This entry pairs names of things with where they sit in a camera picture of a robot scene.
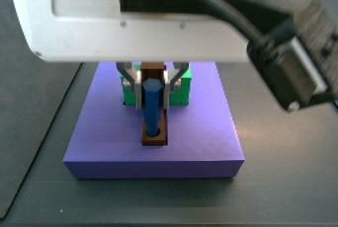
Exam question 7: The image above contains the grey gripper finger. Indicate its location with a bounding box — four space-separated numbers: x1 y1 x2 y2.
165 62 189 109

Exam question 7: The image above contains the brown L-shaped block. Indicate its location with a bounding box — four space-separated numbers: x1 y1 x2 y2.
142 62 167 146

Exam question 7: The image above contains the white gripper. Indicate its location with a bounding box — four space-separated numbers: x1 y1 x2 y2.
14 0 266 110

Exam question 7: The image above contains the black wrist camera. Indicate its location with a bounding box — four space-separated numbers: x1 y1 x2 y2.
248 0 338 112

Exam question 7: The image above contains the green U-shaped block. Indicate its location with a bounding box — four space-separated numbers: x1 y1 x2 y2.
121 69 192 106

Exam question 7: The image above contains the blue cylinder peg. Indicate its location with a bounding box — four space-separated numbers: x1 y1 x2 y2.
143 78 163 137

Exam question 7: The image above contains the purple base block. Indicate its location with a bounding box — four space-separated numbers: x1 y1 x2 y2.
63 62 245 179

